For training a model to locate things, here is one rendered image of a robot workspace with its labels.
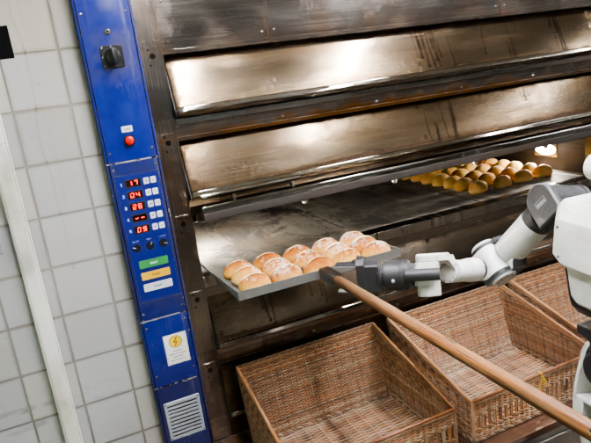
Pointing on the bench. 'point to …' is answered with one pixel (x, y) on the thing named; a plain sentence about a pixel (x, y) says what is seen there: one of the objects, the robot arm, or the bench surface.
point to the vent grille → (184, 417)
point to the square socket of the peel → (328, 274)
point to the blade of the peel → (292, 277)
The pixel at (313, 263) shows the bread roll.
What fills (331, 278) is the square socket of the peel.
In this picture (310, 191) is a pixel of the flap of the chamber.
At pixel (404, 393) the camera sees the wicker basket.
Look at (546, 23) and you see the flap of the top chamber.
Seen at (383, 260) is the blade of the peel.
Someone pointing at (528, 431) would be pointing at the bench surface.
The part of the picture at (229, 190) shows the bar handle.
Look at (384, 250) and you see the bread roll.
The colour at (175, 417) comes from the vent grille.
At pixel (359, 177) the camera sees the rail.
